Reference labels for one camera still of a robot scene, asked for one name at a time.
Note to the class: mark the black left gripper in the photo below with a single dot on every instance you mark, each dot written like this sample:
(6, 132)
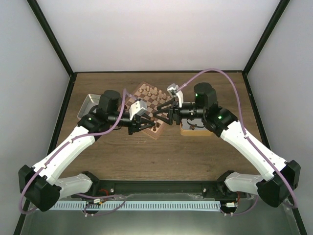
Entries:
(137, 123)

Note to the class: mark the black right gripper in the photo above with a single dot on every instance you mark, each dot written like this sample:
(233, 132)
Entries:
(174, 113)

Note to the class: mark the gold tin box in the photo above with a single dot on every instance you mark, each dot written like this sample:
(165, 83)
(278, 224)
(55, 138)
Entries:
(193, 128)

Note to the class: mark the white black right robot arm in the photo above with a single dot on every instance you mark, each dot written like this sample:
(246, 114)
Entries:
(277, 178)

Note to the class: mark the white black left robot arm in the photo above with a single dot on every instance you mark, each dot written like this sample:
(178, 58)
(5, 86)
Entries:
(41, 185)

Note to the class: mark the wooden chess board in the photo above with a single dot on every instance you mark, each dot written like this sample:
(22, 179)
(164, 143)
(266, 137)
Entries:
(152, 104)

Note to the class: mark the pink tin box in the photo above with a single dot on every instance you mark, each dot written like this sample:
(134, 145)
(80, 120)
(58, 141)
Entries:
(90, 101)

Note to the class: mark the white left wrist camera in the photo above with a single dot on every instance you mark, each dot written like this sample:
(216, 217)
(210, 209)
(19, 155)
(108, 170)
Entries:
(139, 107)

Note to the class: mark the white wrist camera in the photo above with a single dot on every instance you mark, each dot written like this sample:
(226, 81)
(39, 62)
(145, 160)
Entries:
(174, 92)
(139, 107)

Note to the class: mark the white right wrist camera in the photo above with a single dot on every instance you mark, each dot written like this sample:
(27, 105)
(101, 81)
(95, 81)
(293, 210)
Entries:
(174, 92)

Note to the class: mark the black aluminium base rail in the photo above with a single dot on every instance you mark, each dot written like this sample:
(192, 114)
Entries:
(207, 189)

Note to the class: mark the white slotted cable duct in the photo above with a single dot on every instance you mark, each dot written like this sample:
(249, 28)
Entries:
(139, 206)

